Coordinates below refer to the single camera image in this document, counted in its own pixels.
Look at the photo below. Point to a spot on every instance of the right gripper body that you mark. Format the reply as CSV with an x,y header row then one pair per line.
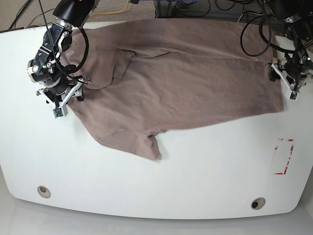
x,y
75,91

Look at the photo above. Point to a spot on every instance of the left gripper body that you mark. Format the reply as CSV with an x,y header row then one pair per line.
x,y
273,75

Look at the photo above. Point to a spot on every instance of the mauve t-shirt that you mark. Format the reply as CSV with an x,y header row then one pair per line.
x,y
149,76

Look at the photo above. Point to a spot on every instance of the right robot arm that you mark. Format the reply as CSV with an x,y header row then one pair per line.
x,y
46,67

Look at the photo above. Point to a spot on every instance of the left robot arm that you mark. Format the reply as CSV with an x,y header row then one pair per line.
x,y
297,16

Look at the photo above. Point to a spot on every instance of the red tape rectangle marking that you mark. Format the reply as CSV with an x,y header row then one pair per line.
x,y
282,156

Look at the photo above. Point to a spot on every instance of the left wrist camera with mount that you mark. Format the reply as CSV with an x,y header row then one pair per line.
x,y
287,80

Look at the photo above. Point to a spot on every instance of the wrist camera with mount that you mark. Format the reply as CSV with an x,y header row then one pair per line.
x,y
63,98
287,80

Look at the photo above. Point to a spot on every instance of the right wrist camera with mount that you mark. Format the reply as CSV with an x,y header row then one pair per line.
x,y
63,98

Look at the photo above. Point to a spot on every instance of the left table cable grommet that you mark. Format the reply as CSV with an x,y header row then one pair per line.
x,y
44,192

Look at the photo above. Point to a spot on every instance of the table cable grommet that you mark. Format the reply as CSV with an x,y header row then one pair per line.
x,y
44,192
258,203

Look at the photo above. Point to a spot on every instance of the right table cable grommet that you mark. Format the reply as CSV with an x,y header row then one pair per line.
x,y
258,203

